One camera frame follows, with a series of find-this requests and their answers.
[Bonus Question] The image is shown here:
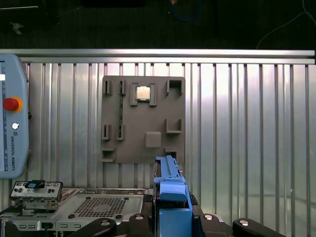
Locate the hard disk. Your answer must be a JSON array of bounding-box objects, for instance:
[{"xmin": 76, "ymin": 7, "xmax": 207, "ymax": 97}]
[{"xmin": 153, "ymin": 155, "xmax": 195, "ymax": 237}]

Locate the blue floor cable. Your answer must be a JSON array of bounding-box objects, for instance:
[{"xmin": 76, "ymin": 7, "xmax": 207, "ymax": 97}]
[{"xmin": 169, "ymin": 0, "xmax": 201, "ymax": 22}]

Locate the grey parts rack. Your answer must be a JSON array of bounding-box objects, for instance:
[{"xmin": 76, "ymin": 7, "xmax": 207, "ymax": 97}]
[{"xmin": 100, "ymin": 76, "xmax": 186, "ymax": 165}]

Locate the pale blue teach pendant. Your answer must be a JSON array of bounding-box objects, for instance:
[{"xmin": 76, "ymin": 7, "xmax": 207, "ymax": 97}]
[{"xmin": 0, "ymin": 53, "xmax": 30, "ymax": 180}]

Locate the black PC case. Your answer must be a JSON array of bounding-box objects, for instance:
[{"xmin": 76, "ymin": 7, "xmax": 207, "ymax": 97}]
[{"xmin": 0, "ymin": 180, "xmax": 155, "ymax": 237}]

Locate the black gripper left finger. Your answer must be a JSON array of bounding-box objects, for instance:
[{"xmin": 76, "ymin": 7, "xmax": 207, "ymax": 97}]
[{"xmin": 74, "ymin": 194, "xmax": 158, "ymax": 237}]

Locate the metal case latch bracket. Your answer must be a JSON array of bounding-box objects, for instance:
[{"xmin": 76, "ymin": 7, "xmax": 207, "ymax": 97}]
[{"xmin": 9, "ymin": 180, "xmax": 64, "ymax": 217}]

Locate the green RAM stick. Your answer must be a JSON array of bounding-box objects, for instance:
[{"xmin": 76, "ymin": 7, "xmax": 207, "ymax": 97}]
[{"xmin": 119, "ymin": 81, "xmax": 123, "ymax": 139}]

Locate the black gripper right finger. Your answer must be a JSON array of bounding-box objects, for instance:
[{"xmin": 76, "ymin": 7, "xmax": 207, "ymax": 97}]
[{"xmin": 189, "ymin": 195, "xmax": 284, "ymax": 237}]

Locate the silver CPU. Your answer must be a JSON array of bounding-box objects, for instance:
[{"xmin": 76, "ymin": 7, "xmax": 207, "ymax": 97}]
[{"xmin": 136, "ymin": 86, "xmax": 151, "ymax": 101}]

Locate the white floor cable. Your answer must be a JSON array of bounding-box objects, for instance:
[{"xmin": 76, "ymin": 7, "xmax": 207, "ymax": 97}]
[{"xmin": 256, "ymin": 0, "xmax": 316, "ymax": 49}]

